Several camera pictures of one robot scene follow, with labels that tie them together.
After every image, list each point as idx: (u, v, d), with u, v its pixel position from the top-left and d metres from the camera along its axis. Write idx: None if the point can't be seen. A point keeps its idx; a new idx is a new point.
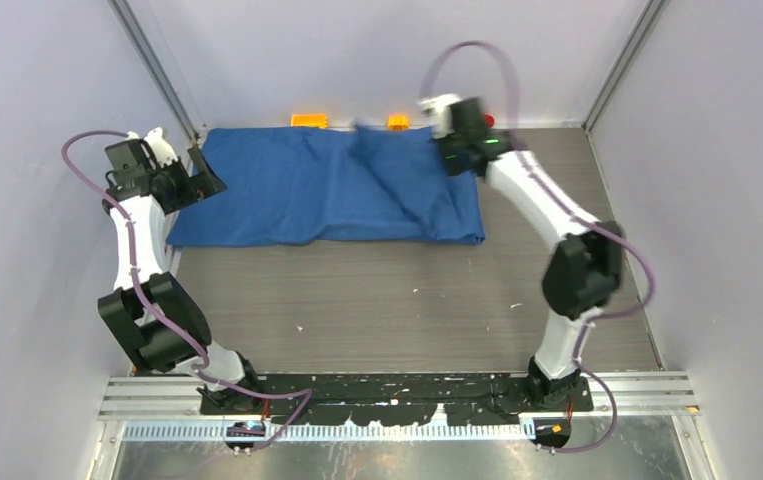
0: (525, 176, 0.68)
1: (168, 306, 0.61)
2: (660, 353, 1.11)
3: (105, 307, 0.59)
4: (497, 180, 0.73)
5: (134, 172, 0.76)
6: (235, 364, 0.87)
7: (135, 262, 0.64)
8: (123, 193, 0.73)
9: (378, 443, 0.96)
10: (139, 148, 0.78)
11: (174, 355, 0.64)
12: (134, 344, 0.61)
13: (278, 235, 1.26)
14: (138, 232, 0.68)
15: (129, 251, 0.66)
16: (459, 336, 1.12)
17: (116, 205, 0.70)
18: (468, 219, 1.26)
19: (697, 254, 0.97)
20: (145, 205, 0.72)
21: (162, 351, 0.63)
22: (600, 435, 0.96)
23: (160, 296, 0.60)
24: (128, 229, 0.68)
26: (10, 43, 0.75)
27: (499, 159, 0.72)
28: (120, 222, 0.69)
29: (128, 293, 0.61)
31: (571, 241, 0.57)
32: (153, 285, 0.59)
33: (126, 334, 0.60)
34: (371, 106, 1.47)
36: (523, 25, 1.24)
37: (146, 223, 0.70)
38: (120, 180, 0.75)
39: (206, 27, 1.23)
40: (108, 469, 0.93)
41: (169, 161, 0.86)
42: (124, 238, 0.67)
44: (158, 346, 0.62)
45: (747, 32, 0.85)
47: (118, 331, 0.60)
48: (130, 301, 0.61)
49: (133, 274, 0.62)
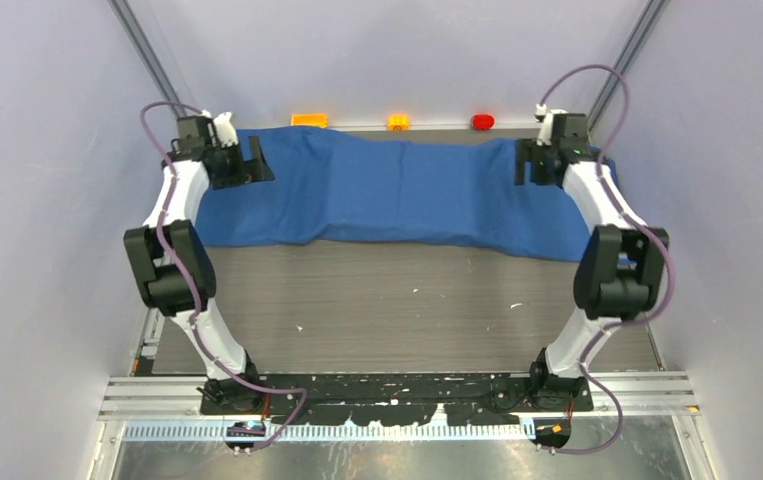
0: (595, 179, 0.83)
1: (180, 249, 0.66)
2: (660, 353, 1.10)
3: (130, 237, 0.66)
4: (570, 179, 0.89)
5: (195, 143, 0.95)
6: (236, 354, 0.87)
7: (165, 208, 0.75)
8: (180, 155, 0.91)
9: (378, 443, 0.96)
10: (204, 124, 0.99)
11: (178, 299, 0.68)
12: (145, 277, 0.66)
13: (278, 235, 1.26)
14: (178, 184, 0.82)
15: (168, 195, 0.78)
16: (460, 336, 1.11)
17: (169, 165, 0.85)
18: (516, 232, 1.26)
19: (697, 254, 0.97)
20: (195, 168, 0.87)
21: (166, 292, 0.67)
22: (601, 434, 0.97)
23: (177, 237, 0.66)
24: (173, 183, 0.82)
26: (10, 43, 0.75)
27: (577, 164, 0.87)
28: (169, 176, 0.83)
29: (151, 233, 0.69)
31: (608, 229, 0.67)
32: (173, 229, 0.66)
33: (138, 265, 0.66)
34: (372, 105, 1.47)
36: (523, 26, 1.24)
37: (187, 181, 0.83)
38: (182, 147, 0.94)
39: (208, 28, 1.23)
40: (108, 469, 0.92)
41: (230, 143, 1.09)
42: (168, 187, 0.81)
44: (164, 286, 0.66)
45: (746, 32, 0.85)
47: (133, 261, 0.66)
48: (150, 241, 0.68)
49: (161, 216, 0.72)
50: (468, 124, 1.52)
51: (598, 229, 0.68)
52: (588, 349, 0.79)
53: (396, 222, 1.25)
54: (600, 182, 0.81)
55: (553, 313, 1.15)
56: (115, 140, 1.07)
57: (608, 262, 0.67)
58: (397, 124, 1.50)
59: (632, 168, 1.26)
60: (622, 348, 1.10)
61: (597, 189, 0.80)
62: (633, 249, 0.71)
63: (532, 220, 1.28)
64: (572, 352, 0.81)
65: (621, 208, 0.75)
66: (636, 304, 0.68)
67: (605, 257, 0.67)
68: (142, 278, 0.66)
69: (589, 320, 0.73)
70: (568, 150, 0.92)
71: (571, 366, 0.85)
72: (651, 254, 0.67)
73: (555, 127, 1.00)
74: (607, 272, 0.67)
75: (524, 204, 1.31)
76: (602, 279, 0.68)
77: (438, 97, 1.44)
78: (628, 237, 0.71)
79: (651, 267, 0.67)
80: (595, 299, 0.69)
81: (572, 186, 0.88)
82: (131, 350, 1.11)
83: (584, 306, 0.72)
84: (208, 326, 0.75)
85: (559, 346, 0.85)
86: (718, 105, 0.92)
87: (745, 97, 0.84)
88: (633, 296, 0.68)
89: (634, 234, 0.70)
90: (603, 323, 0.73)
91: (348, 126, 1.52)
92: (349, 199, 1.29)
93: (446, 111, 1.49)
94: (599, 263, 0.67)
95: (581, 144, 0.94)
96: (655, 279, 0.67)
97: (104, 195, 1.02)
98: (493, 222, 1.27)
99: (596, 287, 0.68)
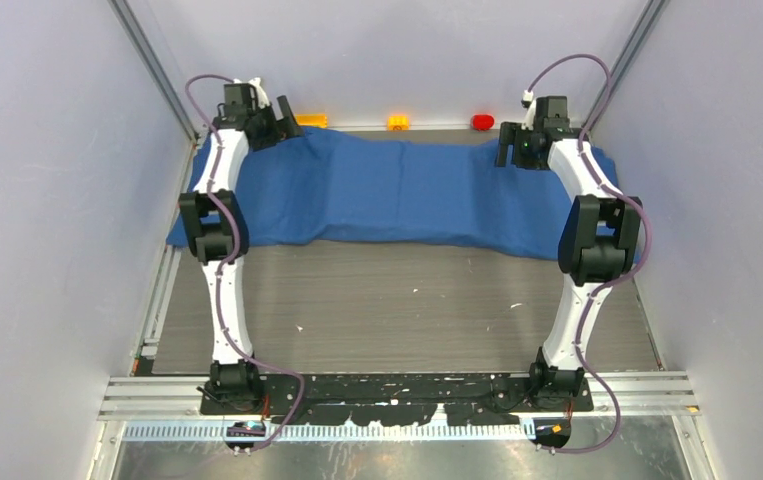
0: (577, 154, 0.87)
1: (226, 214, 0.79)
2: (660, 353, 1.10)
3: (184, 199, 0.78)
4: (555, 155, 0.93)
5: (236, 111, 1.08)
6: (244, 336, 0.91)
7: (212, 177, 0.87)
8: (224, 121, 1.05)
9: (378, 443, 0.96)
10: (245, 91, 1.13)
11: (219, 252, 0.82)
12: (194, 233, 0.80)
13: (278, 235, 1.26)
14: (223, 152, 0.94)
15: (215, 163, 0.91)
16: (459, 336, 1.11)
17: (215, 133, 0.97)
18: (516, 232, 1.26)
19: (697, 253, 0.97)
20: (237, 136, 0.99)
21: (211, 246, 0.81)
22: (600, 434, 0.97)
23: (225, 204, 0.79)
24: (217, 151, 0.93)
26: (10, 44, 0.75)
27: (559, 141, 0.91)
28: (214, 144, 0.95)
29: (201, 196, 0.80)
31: (586, 199, 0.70)
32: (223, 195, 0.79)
33: (188, 222, 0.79)
34: (372, 105, 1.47)
36: (523, 26, 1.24)
37: (230, 149, 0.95)
38: (227, 114, 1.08)
39: (208, 28, 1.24)
40: (108, 469, 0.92)
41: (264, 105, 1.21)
42: (214, 154, 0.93)
44: (210, 240, 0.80)
45: (747, 32, 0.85)
47: (184, 219, 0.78)
48: (199, 203, 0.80)
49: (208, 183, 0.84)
50: (468, 124, 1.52)
51: (576, 198, 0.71)
52: (580, 328, 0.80)
53: (395, 222, 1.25)
54: (581, 156, 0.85)
55: (554, 313, 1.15)
56: (115, 140, 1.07)
57: (587, 229, 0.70)
58: (397, 124, 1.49)
59: (633, 169, 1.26)
60: (622, 349, 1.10)
61: (579, 165, 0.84)
62: (612, 216, 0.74)
63: (533, 221, 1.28)
64: (569, 329, 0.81)
65: (599, 179, 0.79)
66: (616, 267, 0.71)
67: (584, 224, 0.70)
68: (191, 233, 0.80)
69: (576, 287, 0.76)
70: (552, 129, 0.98)
71: (569, 351, 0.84)
72: (629, 220, 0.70)
73: (540, 109, 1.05)
74: (586, 238, 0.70)
75: (523, 203, 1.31)
76: (583, 245, 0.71)
77: (439, 97, 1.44)
78: (607, 206, 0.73)
79: (629, 232, 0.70)
80: (576, 264, 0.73)
81: (556, 162, 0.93)
82: (131, 350, 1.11)
83: (568, 272, 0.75)
84: (230, 283, 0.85)
85: (554, 334, 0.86)
86: (718, 105, 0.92)
87: (745, 97, 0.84)
88: (612, 260, 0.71)
89: (613, 202, 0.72)
90: (590, 289, 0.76)
91: (348, 126, 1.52)
92: (350, 199, 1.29)
93: (446, 111, 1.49)
94: (578, 230, 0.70)
95: (562, 124, 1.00)
96: (633, 243, 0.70)
97: (104, 195, 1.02)
98: (492, 222, 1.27)
99: (577, 253, 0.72)
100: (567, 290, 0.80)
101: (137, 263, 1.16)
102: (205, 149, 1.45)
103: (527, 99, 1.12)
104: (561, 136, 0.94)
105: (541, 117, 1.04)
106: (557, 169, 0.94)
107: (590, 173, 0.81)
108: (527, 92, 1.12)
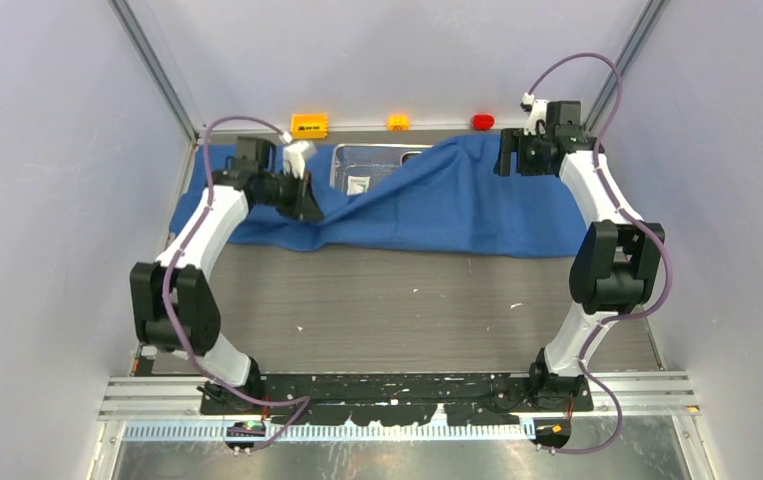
0: (592, 172, 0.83)
1: (184, 302, 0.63)
2: (660, 353, 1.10)
3: (136, 275, 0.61)
4: (568, 169, 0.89)
5: (247, 166, 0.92)
6: (238, 369, 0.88)
7: (182, 247, 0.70)
8: (223, 178, 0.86)
9: (378, 443, 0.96)
10: (264, 149, 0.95)
11: (172, 341, 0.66)
12: (143, 315, 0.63)
13: (284, 242, 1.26)
14: (210, 216, 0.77)
15: (192, 229, 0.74)
16: (460, 336, 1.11)
17: (210, 191, 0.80)
18: (518, 235, 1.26)
19: (697, 253, 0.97)
20: (232, 200, 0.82)
21: (161, 334, 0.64)
22: (601, 434, 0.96)
23: (184, 290, 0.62)
24: (203, 213, 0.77)
26: (10, 45, 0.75)
27: (574, 153, 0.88)
28: (201, 204, 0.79)
29: (159, 271, 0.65)
31: (603, 226, 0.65)
32: (182, 277, 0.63)
33: (137, 303, 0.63)
34: (372, 106, 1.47)
36: (523, 25, 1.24)
37: (220, 214, 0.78)
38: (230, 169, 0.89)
39: (208, 28, 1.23)
40: (108, 469, 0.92)
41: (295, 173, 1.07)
42: (197, 216, 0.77)
44: (162, 328, 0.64)
45: (747, 30, 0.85)
47: (133, 298, 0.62)
48: (157, 279, 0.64)
49: (174, 256, 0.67)
50: (468, 124, 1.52)
51: (593, 226, 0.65)
52: (587, 347, 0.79)
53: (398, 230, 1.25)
54: (598, 173, 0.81)
55: (554, 313, 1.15)
56: (115, 141, 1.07)
57: (604, 258, 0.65)
58: (397, 124, 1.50)
59: (633, 168, 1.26)
60: (622, 349, 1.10)
61: (594, 183, 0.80)
62: (629, 242, 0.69)
63: (533, 222, 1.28)
64: (572, 347, 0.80)
65: (618, 203, 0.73)
66: (633, 297, 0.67)
67: (601, 253, 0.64)
68: (141, 316, 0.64)
69: (586, 314, 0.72)
70: (565, 138, 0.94)
71: (572, 363, 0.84)
72: (649, 248, 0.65)
73: (551, 115, 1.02)
74: (603, 268, 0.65)
75: (522, 202, 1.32)
76: (599, 275, 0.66)
77: (439, 97, 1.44)
78: (624, 232, 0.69)
79: (648, 261, 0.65)
80: (591, 293, 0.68)
81: (568, 174, 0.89)
82: (131, 349, 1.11)
83: (581, 301, 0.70)
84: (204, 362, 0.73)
85: (557, 344, 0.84)
86: (718, 106, 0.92)
87: (745, 98, 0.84)
88: (630, 290, 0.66)
89: (630, 228, 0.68)
90: (600, 318, 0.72)
91: (348, 126, 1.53)
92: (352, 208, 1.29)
93: (446, 111, 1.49)
94: (594, 260, 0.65)
95: (576, 132, 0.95)
96: (652, 271, 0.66)
97: (104, 195, 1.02)
98: (494, 227, 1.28)
99: (592, 283, 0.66)
100: (573, 312, 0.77)
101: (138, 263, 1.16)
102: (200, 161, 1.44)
103: (526, 103, 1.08)
104: (576, 147, 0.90)
105: (553, 122, 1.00)
106: (569, 183, 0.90)
107: (606, 196, 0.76)
108: (528, 95, 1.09)
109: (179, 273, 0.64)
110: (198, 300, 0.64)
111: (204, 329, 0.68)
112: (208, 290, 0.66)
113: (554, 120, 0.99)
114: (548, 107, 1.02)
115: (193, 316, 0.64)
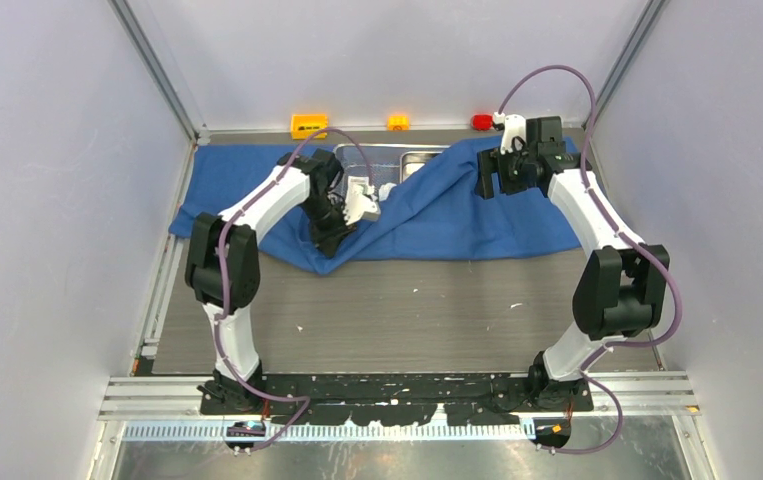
0: (584, 192, 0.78)
1: (234, 257, 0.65)
2: (660, 353, 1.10)
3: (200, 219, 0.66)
4: (556, 189, 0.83)
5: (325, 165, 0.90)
6: (248, 361, 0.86)
7: (244, 207, 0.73)
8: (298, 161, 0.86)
9: (378, 443, 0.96)
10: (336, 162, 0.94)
11: (212, 292, 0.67)
12: (195, 259, 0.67)
13: (280, 249, 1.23)
14: (274, 190, 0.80)
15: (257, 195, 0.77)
16: (460, 336, 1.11)
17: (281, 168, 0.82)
18: (518, 235, 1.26)
19: (695, 253, 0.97)
20: (297, 180, 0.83)
21: (204, 282, 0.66)
22: (600, 434, 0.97)
23: (237, 244, 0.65)
24: (268, 185, 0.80)
26: (8, 45, 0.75)
27: (560, 173, 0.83)
28: (271, 177, 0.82)
29: (221, 224, 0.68)
31: (609, 253, 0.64)
32: (239, 233, 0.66)
33: (193, 245, 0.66)
34: (372, 106, 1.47)
36: (523, 26, 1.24)
37: (282, 191, 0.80)
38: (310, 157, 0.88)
39: (208, 28, 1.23)
40: (108, 469, 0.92)
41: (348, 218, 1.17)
42: (263, 186, 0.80)
44: (206, 276, 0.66)
45: (748, 32, 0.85)
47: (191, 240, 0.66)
48: (216, 231, 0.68)
49: (237, 214, 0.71)
50: (468, 124, 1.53)
51: (595, 254, 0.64)
52: (589, 361, 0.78)
53: (402, 241, 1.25)
54: (590, 193, 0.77)
55: (554, 312, 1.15)
56: (115, 142, 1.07)
57: (610, 288, 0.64)
58: (397, 124, 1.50)
59: (633, 167, 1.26)
60: (621, 349, 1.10)
61: (588, 205, 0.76)
62: (632, 265, 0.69)
63: (527, 224, 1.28)
64: (575, 360, 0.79)
65: (616, 226, 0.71)
66: (641, 323, 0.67)
67: (606, 282, 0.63)
68: (193, 259, 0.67)
69: (591, 340, 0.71)
70: (550, 157, 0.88)
71: (574, 372, 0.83)
72: (654, 274, 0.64)
73: (531, 132, 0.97)
74: (610, 298, 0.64)
75: (516, 201, 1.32)
76: (606, 304, 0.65)
77: (439, 97, 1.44)
78: (626, 255, 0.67)
79: (655, 286, 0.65)
80: (600, 323, 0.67)
81: (557, 195, 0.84)
82: (131, 350, 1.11)
83: (588, 332, 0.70)
84: (229, 328, 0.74)
85: (559, 354, 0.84)
86: (718, 106, 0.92)
87: (745, 99, 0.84)
88: (638, 315, 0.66)
89: (631, 252, 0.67)
90: (606, 343, 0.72)
91: (348, 126, 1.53)
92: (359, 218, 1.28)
93: (446, 111, 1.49)
94: (601, 291, 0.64)
95: (559, 149, 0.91)
96: (659, 296, 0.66)
97: (105, 196, 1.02)
98: (495, 229, 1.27)
99: (600, 314, 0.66)
100: (576, 332, 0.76)
101: (138, 263, 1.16)
102: (201, 163, 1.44)
103: (498, 122, 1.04)
104: (562, 166, 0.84)
105: (535, 140, 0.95)
106: (556, 202, 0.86)
107: (603, 218, 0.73)
108: (498, 114, 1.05)
109: (236, 230, 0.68)
110: (248, 259, 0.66)
111: (245, 291, 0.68)
112: (257, 256, 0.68)
113: (536, 137, 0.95)
114: (526, 123, 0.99)
115: (238, 271, 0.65)
